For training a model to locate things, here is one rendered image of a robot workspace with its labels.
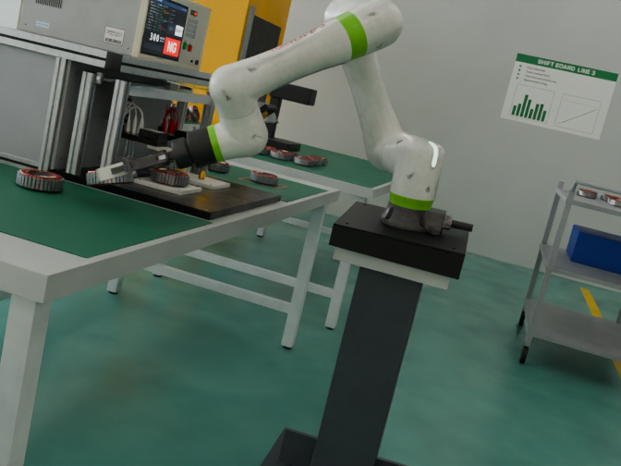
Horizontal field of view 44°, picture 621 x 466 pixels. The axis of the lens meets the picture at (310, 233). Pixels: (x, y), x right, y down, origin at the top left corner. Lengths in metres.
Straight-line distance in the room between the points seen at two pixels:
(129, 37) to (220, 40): 3.75
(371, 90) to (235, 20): 3.85
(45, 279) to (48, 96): 0.98
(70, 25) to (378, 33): 0.90
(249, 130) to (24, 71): 0.72
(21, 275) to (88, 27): 1.12
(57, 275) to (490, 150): 6.29
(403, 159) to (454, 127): 5.28
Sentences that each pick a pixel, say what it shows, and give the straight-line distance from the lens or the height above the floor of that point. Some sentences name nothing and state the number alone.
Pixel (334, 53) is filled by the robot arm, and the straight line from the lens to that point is 1.91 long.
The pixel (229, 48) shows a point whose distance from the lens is 5.95.
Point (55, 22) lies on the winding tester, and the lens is 2.38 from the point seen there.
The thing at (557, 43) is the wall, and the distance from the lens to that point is 7.44.
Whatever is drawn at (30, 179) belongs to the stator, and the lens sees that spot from 1.97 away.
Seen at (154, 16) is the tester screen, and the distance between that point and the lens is 2.29.
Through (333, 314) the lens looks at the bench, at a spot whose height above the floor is 0.08.
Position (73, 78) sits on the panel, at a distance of 2.21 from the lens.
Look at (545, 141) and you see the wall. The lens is 7.38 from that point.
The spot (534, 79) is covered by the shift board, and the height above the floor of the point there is 1.70.
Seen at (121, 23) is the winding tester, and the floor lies 1.20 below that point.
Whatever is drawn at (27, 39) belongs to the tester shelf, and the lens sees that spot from 2.25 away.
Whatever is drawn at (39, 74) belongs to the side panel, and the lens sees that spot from 2.24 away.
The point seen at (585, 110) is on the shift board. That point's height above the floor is 1.53.
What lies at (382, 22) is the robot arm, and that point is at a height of 1.34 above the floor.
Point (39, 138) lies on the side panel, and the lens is 2.24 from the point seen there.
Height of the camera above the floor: 1.13
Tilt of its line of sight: 10 degrees down
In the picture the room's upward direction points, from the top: 13 degrees clockwise
